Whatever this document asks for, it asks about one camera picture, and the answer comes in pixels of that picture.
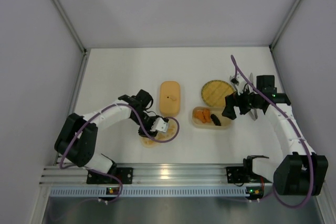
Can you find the metal food tongs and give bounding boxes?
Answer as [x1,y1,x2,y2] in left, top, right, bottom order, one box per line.
[230,73,258,121]

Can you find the orange lunch box container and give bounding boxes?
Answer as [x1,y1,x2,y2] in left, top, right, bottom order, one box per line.
[160,111,180,117]

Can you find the black sea cucumber food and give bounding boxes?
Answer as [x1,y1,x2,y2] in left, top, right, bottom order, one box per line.
[210,114,222,126]

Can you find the patterned beige lunch box lid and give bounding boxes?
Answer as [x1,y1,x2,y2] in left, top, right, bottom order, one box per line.
[140,119,179,148]

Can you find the beige lunch box container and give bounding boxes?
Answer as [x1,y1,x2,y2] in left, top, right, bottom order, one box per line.
[192,106,232,130]

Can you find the orange fried chicken piece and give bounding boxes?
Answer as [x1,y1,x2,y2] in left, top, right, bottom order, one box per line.
[194,110,204,121]

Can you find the orange lunch box lid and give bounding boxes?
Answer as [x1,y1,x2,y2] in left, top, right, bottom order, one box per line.
[159,81,181,111]

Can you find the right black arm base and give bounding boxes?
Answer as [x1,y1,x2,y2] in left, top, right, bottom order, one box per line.
[225,166,269,185]

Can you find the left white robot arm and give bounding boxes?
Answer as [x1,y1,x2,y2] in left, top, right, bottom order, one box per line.
[54,90,168,175]

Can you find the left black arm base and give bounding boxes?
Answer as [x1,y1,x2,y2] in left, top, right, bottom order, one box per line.
[86,167,133,185]

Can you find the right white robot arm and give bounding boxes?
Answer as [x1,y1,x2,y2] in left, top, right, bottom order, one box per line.
[222,74,329,196]

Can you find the round woven bamboo tray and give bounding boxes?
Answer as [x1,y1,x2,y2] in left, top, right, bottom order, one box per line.
[201,80,235,108]

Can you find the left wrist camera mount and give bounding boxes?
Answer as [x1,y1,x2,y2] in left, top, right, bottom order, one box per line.
[151,117,169,133]

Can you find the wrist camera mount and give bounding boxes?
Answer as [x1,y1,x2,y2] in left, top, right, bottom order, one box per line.
[229,76,240,87]
[151,117,169,133]

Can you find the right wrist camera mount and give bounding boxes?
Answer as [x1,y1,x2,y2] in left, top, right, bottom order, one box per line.
[229,76,240,87]

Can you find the aluminium front rail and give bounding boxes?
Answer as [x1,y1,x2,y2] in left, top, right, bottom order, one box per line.
[38,163,326,187]

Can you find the slotted grey cable duct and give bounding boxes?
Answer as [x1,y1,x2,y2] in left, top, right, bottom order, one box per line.
[49,186,263,197]

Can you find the right aluminium frame post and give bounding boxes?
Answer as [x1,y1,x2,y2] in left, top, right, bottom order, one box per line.
[269,0,303,53]

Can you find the aluminium frame post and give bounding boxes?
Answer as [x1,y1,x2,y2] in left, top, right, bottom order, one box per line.
[35,0,89,54]
[269,0,303,53]

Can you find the left aluminium frame post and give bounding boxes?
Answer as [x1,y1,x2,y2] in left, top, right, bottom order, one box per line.
[35,0,89,54]

